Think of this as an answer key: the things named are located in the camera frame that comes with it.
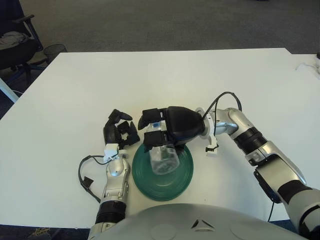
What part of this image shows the green ribbed plate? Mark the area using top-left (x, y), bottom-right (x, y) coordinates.
top-left (131, 142), bottom-right (195, 202)

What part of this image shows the black office chair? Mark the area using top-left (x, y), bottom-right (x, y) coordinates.
top-left (0, 0), bottom-right (48, 78)

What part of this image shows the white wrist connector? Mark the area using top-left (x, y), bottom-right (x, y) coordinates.
top-left (103, 143), bottom-right (120, 162)
top-left (204, 134), bottom-right (219, 158)

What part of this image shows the silver robot torso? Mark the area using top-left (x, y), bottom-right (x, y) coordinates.
top-left (94, 202), bottom-right (298, 240)

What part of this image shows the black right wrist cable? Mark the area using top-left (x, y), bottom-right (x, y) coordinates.
top-left (201, 91), bottom-right (244, 121)

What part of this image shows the clear plastic bottle blue cap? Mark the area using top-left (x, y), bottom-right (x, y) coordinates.
top-left (144, 121), bottom-right (181, 176)

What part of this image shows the white neighbouring desk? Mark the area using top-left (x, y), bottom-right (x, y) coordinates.
top-left (0, 76), bottom-right (20, 103)

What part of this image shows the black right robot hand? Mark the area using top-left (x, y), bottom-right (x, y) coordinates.
top-left (137, 106), bottom-right (206, 151)

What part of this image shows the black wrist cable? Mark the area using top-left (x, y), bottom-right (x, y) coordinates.
top-left (77, 154), bottom-right (107, 204)
top-left (201, 91), bottom-right (244, 121)

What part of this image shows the grey cloth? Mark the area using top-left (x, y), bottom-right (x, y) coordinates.
top-left (0, 31), bottom-right (30, 49)

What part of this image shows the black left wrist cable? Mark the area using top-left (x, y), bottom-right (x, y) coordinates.
top-left (77, 154), bottom-right (107, 204)

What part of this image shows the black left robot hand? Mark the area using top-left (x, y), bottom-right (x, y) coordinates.
top-left (103, 108), bottom-right (140, 151)

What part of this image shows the black wire mesh bin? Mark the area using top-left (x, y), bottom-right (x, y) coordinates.
top-left (43, 43), bottom-right (68, 63)

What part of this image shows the white left wrist connector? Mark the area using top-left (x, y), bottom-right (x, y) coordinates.
top-left (103, 143), bottom-right (120, 162)

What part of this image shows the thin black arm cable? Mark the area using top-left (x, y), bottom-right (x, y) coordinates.
top-left (267, 199), bottom-right (276, 223)

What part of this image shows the white cord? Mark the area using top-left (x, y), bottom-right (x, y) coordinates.
top-left (295, 62), bottom-right (318, 71)

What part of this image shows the white right wrist connector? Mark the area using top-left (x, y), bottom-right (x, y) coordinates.
top-left (204, 134), bottom-right (219, 158)

